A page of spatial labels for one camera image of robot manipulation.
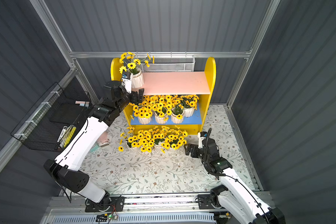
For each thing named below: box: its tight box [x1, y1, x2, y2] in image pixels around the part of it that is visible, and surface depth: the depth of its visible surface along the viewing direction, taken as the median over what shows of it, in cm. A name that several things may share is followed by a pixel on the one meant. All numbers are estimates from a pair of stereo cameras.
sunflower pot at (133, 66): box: [119, 51, 155, 89], surface depth 69 cm
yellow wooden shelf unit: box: [110, 56, 217, 135], surface depth 84 cm
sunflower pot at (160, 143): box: [152, 126, 169, 154], surface depth 90 cm
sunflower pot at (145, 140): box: [136, 128, 155, 153], surface depth 84 cm
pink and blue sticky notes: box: [75, 100, 86, 107], surface depth 86 cm
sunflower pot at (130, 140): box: [118, 126, 141, 153], surface depth 88 cm
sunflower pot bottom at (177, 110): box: [170, 96, 185, 125], surface depth 88 cm
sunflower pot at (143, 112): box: [130, 103, 153, 125], surface depth 82 cm
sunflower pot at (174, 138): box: [160, 125, 189, 154], surface depth 86 cm
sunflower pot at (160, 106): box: [151, 95, 172, 125], surface depth 84 cm
